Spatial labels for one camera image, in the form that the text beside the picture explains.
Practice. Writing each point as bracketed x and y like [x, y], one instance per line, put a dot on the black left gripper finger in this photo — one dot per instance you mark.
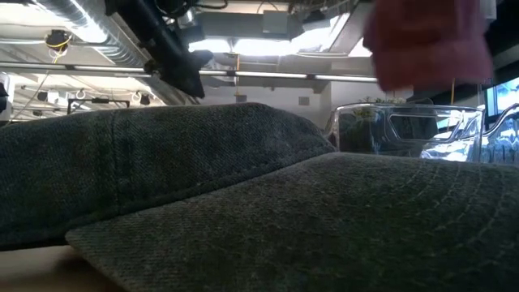
[194, 90]

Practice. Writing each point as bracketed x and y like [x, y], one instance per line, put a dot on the washed teal baseball cap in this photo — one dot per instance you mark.
[263, 219]

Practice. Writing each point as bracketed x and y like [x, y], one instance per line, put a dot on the red-pink fabric hat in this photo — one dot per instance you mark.
[430, 44]

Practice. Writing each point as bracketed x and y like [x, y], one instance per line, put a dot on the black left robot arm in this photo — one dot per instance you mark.
[142, 24]

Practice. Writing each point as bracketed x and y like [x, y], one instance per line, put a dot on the long tube light fixture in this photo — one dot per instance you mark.
[227, 73]

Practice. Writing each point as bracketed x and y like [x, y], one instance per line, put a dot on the grey ceiling box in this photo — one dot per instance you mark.
[277, 22]

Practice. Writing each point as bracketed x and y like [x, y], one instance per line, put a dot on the green potted plant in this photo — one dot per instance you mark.
[375, 101]

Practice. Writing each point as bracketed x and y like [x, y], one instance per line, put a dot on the clear plastic bin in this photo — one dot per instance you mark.
[409, 130]
[503, 142]

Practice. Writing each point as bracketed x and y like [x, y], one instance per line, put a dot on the computer monitor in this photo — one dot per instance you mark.
[503, 95]

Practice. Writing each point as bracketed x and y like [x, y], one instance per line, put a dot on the square wall vent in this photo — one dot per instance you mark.
[241, 98]
[303, 100]

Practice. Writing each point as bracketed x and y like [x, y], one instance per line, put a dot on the silver ventilation duct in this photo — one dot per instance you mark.
[81, 28]

